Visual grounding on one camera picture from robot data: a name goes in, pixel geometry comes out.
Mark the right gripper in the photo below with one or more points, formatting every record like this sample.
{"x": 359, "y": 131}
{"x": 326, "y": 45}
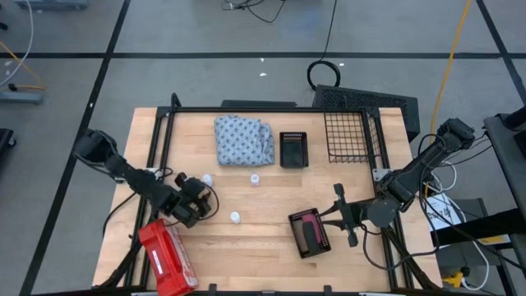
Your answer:
{"x": 355, "y": 214}

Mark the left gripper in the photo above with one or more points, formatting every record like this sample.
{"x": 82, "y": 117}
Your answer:
{"x": 194, "y": 199}

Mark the small translucent white bottle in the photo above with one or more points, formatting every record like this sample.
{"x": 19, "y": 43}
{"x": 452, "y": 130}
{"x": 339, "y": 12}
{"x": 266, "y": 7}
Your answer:
{"x": 207, "y": 179}

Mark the pink bandage roll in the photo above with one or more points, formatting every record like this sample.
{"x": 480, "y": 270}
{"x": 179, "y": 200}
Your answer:
{"x": 311, "y": 215}

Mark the large black plastic basket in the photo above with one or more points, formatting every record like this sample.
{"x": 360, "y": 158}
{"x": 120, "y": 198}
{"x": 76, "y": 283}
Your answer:
{"x": 324, "y": 246}

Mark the black bandage roll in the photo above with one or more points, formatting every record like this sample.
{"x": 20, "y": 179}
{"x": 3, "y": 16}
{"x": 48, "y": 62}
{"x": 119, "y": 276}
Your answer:
{"x": 311, "y": 238}

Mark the white bottle cap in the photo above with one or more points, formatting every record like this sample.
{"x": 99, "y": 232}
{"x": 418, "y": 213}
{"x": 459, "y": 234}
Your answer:
{"x": 235, "y": 217}

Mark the tan bandage roll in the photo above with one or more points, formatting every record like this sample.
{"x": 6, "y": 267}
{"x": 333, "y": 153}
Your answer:
{"x": 301, "y": 240}

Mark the small black plastic basket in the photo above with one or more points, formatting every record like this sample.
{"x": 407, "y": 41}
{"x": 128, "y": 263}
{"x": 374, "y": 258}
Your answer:
{"x": 293, "y": 152}

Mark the grey patterned cloth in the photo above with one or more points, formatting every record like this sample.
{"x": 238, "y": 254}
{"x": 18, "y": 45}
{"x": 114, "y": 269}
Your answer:
{"x": 244, "y": 140}

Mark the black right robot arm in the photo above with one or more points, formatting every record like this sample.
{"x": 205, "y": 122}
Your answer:
{"x": 415, "y": 168}

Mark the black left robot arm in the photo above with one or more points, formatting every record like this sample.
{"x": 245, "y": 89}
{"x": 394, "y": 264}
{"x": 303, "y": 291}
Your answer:
{"x": 135, "y": 178}

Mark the red first aid kit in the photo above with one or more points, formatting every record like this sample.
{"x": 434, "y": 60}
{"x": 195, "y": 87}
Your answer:
{"x": 166, "y": 257}

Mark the white printed paper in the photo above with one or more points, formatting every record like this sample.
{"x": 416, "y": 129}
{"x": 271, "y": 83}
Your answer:
{"x": 441, "y": 214}

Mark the big black perforated crate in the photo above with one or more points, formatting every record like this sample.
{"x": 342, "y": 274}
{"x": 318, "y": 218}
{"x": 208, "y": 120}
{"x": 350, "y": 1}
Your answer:
{"x": 361, "y": 98}

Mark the yellow plug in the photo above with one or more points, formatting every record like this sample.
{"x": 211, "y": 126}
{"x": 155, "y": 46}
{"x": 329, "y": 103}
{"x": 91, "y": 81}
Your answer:
{"x": 454, "y": 279}

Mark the black shelf board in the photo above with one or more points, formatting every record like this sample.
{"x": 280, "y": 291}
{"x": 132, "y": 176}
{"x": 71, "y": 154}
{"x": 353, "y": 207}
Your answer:
{"x": 493, "y": 226}

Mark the dark grey desk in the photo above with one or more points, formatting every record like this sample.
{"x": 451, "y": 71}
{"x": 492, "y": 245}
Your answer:
{"x": 505, "y": 156}

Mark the black caster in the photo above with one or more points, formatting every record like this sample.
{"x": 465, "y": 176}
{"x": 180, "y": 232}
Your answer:
{"x": 6, "y": 137}

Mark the grey metal base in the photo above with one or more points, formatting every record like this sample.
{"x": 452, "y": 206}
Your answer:
{"x": 49, "y": 4}
{"x": 20, "y": 98}

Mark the black aluminium table frame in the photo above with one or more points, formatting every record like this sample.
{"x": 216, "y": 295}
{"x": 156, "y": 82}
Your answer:
{"x": 267, "y": 109}

